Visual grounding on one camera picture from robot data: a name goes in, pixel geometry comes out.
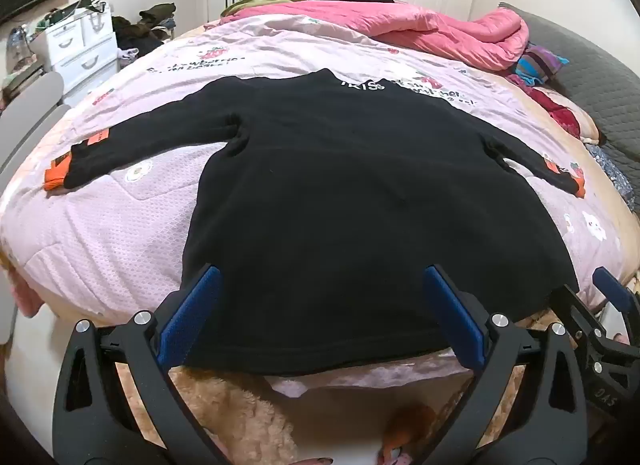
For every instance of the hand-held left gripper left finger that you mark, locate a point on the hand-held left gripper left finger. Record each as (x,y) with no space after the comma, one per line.
(192,315)

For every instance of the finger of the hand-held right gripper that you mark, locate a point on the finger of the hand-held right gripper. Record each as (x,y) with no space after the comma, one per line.
(575,307)
(607,286)

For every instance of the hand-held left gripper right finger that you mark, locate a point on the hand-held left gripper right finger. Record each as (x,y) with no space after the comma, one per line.
(452,315)

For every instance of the black sweater with orange cuffs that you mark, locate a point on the black sweater with orange cuffs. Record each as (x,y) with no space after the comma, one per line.
(325,195)

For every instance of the pile of dark clothes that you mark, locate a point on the pile of dark clothes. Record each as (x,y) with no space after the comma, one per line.
(150,15)

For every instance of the person's left hand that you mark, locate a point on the person's left hand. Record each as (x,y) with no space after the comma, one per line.
(312,461)

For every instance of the beige bed sheet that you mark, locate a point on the beige bed sheet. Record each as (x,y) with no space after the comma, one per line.
(631,245)

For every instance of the beige fuzzy cloth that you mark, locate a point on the beige fuzzy cloth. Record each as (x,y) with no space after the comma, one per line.
(240,410)

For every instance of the pale pink printed blanket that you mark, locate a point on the pale pink printed blanket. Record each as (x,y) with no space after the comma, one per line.
(125,225)

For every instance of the blue floral cloth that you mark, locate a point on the blue floral cloth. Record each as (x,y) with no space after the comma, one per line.
(612,170)

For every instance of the orange fuzzy cloth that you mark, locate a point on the orange fuzzy cloth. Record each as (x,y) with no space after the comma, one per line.
(415,425)

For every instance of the red patterned pillow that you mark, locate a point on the red patterned pillow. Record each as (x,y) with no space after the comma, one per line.
(560,112)

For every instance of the grey quilted headboard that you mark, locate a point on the grey quilted headboard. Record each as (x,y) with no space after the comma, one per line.
(595,80)

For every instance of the striped colourful pillow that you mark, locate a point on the striped colourful pillow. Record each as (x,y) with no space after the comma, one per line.
(537,67)

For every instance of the grey chair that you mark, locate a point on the grey chair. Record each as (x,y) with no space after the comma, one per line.
(35,110)

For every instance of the white purple cloth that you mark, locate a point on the white purple cloth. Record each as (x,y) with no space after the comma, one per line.
(127,55)

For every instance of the white drawer cabinet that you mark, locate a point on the white drawer cabinet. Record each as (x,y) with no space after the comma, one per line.
(82,62)

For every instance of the hot pink quilt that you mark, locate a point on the hot pink quilt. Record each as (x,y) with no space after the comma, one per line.
(425,30)

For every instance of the olive green cloth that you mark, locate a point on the olive green cloth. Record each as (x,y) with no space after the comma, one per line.
(260,2)

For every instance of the green and black clutter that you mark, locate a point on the green and black clutter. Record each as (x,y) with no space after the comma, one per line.
(75,7)

